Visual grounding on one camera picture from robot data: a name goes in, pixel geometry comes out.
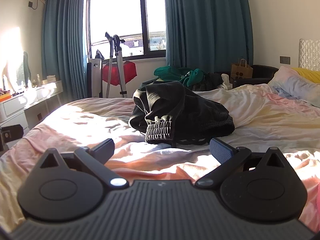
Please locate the red hanging cloth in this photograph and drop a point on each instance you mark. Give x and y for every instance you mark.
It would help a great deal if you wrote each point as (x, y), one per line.
(128, 71)

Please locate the bed with pastel sheet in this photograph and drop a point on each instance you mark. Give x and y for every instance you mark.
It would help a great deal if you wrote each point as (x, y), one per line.
(262, 115)

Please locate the white dressing table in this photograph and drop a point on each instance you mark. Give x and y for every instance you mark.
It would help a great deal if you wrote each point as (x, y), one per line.
(30, 100)

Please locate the yellow pillow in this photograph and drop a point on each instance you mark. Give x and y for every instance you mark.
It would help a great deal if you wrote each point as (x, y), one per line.
(310, 73)

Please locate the dark framed window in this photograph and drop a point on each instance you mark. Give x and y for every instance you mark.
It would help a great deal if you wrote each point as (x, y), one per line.
(126, 17)

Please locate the orange box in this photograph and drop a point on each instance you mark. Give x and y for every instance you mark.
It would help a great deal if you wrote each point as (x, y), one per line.
(4, 95)

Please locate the green garment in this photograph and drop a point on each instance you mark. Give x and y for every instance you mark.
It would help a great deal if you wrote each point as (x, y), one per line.
(175, 73)

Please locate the dark wall switch panel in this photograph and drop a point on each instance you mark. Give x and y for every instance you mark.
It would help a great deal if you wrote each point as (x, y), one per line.
(285, 60)

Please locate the white tufted headboard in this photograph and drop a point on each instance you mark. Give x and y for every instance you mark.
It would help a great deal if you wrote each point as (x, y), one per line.
(309, 52)

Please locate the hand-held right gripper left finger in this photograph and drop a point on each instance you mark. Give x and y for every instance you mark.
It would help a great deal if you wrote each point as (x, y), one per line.
(103, 150)

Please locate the black armchair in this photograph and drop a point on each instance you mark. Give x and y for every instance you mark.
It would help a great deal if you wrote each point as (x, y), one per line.
(262, 73)

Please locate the black wall outlet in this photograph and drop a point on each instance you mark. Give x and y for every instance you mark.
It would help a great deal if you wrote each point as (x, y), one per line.
(31, 4)

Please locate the pastel pillow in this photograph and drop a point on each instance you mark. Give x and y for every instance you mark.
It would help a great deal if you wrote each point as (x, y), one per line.
(292, 83)

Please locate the vanity mirror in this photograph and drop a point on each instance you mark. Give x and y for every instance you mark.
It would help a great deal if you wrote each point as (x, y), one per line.
(26, 65)

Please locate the teal curtain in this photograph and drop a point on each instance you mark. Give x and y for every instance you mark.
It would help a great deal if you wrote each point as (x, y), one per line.
(63, 32)
(207, 22)

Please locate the dark clothes pile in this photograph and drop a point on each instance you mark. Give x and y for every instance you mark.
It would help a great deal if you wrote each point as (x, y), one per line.
(212, 81)

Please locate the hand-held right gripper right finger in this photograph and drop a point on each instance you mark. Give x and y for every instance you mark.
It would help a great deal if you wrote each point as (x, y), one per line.
(221, 151)

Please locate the black pants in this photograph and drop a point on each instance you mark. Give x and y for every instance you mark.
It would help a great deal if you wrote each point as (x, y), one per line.
(180, 112)

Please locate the brown paper bag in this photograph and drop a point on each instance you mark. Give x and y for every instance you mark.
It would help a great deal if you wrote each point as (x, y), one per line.
(240, 71)

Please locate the group of cosmetic bottles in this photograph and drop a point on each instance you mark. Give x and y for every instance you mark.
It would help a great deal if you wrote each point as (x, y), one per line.
(33, 82)

